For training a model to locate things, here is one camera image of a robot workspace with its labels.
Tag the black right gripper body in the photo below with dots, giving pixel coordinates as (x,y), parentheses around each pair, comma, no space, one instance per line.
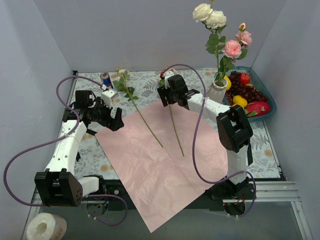
(165,94)

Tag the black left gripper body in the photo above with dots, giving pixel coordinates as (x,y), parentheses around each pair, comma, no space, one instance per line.
(111,119)

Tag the black printed ribbon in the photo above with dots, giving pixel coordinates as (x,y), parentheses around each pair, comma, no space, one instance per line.
(91,132)

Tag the pink wrapping paper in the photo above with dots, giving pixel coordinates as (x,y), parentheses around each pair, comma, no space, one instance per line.
(159,180)

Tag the pink rose stem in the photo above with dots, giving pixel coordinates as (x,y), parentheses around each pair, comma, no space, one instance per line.
(230,51)

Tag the white rose stem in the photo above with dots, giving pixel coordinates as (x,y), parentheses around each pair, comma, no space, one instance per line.
(214,21)

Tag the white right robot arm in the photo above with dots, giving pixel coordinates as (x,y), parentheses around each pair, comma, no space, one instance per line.
(233,127)

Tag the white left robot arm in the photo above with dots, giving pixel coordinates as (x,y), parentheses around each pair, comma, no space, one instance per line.
(57,186)

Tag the white ribbed ceramic vase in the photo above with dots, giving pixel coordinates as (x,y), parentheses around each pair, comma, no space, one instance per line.
(216,92)

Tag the peach bud stem middle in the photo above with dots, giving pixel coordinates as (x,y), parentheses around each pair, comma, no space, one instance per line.
(173,121)

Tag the floral patterned table mat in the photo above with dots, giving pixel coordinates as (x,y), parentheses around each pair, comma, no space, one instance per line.
(93,160)

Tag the cream bud stem left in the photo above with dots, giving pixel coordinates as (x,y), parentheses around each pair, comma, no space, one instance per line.
(121,84)

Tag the red bull drink can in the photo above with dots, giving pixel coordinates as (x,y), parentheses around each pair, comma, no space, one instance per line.
(106,80)

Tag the yellow pepper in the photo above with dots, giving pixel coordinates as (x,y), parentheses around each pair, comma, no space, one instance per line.
(228,82)

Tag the yellow lemon lower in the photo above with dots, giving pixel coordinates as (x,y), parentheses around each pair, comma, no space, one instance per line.
(237,105)

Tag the yellow lemon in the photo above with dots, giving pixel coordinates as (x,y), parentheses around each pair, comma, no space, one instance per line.
(239,100)
(237,105)

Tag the dark purple grape bunch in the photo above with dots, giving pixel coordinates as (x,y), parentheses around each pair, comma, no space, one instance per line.
(249,91)

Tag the yellow lemon upper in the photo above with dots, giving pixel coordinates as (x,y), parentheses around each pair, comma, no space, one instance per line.
(239,100)

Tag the red apple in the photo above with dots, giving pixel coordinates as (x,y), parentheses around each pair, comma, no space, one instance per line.
(244,78)

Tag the pink dragon fruit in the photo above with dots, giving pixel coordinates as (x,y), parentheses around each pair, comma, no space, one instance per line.
(257,109)

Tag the teal plastic fruit tray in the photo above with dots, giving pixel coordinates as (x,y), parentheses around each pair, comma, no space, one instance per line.
(255,80)

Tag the white toilet paper roll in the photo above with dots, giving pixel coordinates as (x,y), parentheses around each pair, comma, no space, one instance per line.
(46,226)

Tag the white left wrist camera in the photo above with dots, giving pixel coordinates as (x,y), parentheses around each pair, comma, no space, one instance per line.
(108,96)

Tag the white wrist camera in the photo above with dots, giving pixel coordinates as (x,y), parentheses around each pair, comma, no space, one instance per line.
(163,79)
(108,96)

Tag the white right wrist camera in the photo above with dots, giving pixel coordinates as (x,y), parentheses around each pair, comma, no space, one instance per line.
(163,79)

